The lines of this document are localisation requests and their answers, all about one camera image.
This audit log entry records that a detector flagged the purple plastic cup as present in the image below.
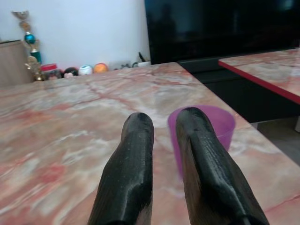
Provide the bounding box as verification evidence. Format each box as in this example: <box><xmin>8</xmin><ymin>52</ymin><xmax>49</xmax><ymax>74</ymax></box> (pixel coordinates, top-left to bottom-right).
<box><xmin>167</xmin><ymin>105</ymin><xmax>236</xmax><ymax>184</ymax></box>

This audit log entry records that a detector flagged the gold and teal trophy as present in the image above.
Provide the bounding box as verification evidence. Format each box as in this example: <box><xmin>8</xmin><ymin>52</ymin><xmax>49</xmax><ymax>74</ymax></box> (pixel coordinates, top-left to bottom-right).
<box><xmin>11</xmin><ymin>10</ymin><xmax>45</xmax><ymax>83</ymax></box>

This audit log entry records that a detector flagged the marble table with red edge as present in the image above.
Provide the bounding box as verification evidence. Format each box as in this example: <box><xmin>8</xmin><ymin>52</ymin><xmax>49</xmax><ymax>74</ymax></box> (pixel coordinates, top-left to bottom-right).
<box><xmin>217</xmin><ymin>47</ymin><xmax>300</xmax><ymax>105</ymax></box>

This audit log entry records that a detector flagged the dark-haired doll head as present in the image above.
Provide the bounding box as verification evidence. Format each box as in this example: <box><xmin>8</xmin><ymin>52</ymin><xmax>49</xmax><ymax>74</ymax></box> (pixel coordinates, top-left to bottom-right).
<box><xmin>62</xmin><ymin>67</ymin><xmax>79</xmax><ymax>78</ymax></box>

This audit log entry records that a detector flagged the orange ball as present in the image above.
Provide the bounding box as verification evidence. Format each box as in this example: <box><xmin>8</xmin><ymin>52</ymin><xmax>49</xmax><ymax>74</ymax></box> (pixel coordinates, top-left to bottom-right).
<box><xmin>93</xmin><ymin>62</ymin><xmax>109</xmax><ymax>74</ymax></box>

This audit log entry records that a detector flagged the large black television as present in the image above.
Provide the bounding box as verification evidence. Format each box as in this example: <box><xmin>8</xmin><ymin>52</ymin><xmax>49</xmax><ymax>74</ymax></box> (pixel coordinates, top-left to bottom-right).
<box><xmin>143</xmin><ymin>0</ymin><xmax>300</xmax><ymax>66</ymax></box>

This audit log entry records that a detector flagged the wooden cabinet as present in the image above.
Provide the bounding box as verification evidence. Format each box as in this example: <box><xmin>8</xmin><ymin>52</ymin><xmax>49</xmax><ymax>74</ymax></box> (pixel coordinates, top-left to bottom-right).
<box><xmin>0</xmin><ymin>39</ymin><xmax>33</xmax><ymax>88</ymax></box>

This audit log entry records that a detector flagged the red round box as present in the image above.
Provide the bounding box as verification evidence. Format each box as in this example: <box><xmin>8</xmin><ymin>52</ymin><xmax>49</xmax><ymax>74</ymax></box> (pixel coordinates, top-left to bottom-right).
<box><xmin>40</xmin><ymin>63</ymin><xmax>58</xmax><ymax>74</ymax></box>

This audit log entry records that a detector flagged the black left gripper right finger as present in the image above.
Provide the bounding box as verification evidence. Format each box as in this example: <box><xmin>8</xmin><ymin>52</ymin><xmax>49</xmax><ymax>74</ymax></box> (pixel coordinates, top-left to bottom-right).
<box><xmin>175</xmin><ymin>106</ymin><xmax>270</xmax><ymax>225</ymax></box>

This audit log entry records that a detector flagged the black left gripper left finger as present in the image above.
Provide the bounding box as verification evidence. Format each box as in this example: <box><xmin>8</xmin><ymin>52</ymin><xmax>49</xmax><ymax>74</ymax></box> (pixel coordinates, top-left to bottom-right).
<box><xmin>88</xmin><ymin>112</ymin><xmax>155</xmax><ymax>225</ymax></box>

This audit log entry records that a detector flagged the black television stand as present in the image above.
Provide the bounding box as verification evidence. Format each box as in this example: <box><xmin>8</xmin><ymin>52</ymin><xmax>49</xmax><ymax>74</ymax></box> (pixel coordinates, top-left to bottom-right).
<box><xmin>177</xmin><ymin>56</ymin><xmax>300</xmax><ymax>124</ymax></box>

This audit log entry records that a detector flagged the white cup with black pen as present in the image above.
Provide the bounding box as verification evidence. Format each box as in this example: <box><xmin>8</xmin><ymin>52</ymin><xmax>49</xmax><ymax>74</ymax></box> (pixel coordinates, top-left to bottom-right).
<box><xmin>137</xmin><ymin>52</ymin><xmax>151</xmax><ymax>68</ymax></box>

